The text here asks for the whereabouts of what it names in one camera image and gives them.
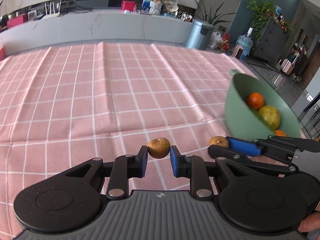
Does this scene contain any long-leaf potted plant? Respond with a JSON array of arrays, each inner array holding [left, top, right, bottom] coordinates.
[[193, 0, 235, 26]]

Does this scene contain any pink checkered tablecloth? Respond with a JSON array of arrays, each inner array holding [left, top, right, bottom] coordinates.
[[1, 42, 249, 239]]

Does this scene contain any small brown round fruit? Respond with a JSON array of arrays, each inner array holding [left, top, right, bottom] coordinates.
[[147, 138, 171, 159]]

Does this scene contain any white wifi router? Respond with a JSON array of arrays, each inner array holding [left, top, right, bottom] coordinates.
[[42, 1, 61, 19]]

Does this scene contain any blue water jug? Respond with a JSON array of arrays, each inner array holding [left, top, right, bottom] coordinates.
[[236, 28, 253, 59]]

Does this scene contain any yellow-green pear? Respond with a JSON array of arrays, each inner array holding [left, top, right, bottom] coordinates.
[[258, 106, 281, 130]]

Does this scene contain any green plastic bowl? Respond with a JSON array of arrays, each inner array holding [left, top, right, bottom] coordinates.
[[225, 69, 301, 141]]

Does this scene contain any teddy bear in bag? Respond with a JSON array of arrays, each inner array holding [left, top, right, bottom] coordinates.
[[141, 0, 178, 17]]

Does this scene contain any red box on console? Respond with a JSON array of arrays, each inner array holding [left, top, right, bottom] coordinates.
[[121, 0, 136, 12]]

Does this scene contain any grey drawer cabinet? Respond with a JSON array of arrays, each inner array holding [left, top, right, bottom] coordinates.
[[252, 20, 289, 65]]

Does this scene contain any white plastic bag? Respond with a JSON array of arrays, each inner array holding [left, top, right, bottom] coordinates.
[[208, 31, 222, 49]]

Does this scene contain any person's hand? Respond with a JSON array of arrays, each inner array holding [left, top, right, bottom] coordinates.
[[298, 212, 320, 232]]

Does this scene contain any pink small heater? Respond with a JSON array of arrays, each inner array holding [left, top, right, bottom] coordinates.
[[232, 44, 244, 60]]

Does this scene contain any blue-grey trash bin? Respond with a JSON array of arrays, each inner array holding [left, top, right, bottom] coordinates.
[[185, 20, 214, 50]]

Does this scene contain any white tv console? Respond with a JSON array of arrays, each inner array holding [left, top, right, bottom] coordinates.
[[1, 9, 191, 56]]

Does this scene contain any hanging green pothos plant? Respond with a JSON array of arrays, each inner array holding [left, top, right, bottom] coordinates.
[[247, 0, 276, 41]]

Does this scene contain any green cucumber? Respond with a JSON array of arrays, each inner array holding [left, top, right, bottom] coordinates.
[[251, 108, 271, 129]]

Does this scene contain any orange tangerine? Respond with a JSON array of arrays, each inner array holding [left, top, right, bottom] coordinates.
[[247, 92, 265, 110], [274, 129, 287, 137]]

